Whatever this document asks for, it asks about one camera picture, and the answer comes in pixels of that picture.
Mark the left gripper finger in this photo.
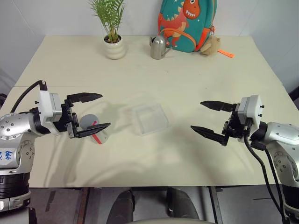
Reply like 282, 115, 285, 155
75, 122, 112, 139
66, 92, 103, 105

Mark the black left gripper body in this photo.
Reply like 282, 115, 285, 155
54, 98, 79, 139

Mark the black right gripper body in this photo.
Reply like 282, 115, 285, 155
221, 103, 252, 142

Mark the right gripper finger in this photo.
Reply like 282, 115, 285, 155
190, 125, 229, 147
199, 100, 236, 112

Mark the clear plastic container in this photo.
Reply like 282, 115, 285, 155
131, 104, 170, 136

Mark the white ribbed plant pot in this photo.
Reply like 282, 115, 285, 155
103, 34, 127, 60

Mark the dark rounded shape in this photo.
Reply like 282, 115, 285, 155
166, 187, 199, 220
106, 189, 135, 223

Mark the silver metal watering can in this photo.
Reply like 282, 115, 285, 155
149, 35, 174, 60

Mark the green leafy plant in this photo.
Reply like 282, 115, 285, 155
88, 0, 127, 43

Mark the teal dinosaur backpack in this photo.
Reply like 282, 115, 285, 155
157, 0, 218, 53

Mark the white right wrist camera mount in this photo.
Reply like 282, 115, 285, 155
240, 94, 264, 141

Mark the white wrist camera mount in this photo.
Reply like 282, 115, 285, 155
37, 90, 63, 135
240, 94, 264, 141

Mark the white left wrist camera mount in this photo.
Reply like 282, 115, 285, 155
37, 90, 63, 135

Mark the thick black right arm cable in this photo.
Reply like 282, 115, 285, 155
242, 134, 286, 217

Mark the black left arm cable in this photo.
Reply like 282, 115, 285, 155
10, 80, 48, 113

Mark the orange strap tag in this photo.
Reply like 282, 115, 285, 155
217, 49, 235, 59

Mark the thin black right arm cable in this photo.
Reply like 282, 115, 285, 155
250, 140, 291, 224

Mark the beige teddy bear keychain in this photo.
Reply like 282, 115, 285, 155
200, 36, 221, 57

